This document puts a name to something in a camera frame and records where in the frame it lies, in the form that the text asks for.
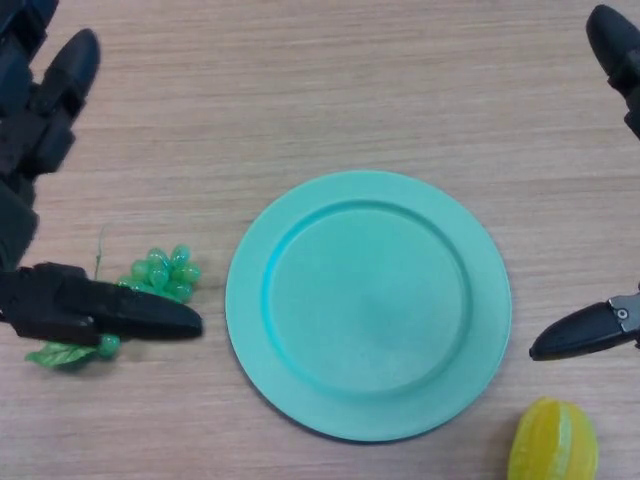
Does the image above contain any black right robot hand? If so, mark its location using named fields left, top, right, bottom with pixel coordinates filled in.
left=528, top=4, right=640, bottom=362

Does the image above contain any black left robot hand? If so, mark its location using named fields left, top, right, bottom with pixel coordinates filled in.
left=0, top=0, right=204, bottom=348

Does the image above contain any green grapes bunch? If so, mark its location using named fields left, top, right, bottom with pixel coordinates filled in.
left=24, top=224, right=204, bottom=371

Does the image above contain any green round plate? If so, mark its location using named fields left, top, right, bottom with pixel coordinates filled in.
left=224, top=169, right=514, bottom=444

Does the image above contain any yellow starfruit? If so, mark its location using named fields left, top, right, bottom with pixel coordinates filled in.
left=507, top=396, right=600, bottom=480

